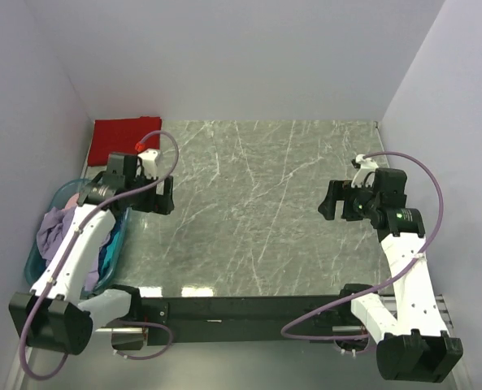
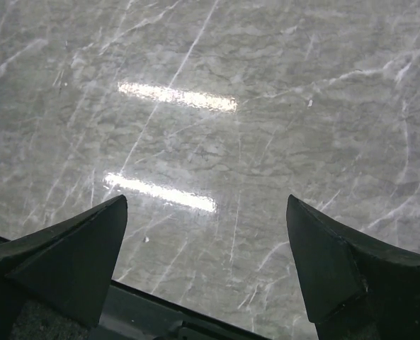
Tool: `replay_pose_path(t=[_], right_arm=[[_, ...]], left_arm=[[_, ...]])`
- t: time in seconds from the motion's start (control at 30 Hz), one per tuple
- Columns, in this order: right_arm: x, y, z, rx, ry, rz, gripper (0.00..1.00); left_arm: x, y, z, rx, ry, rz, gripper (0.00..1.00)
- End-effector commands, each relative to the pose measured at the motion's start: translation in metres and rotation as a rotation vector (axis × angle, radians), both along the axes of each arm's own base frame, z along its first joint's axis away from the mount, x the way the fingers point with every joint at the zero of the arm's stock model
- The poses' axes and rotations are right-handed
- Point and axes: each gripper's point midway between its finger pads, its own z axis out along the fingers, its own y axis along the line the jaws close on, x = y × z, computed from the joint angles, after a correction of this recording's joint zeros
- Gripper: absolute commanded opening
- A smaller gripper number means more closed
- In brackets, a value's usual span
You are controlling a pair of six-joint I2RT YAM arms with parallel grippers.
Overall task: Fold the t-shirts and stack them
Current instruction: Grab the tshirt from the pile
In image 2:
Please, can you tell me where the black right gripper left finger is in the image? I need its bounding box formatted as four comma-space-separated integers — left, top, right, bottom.
0, 195, 127, 339

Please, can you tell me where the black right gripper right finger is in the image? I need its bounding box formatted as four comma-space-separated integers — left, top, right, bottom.
286, 195, 420, 339

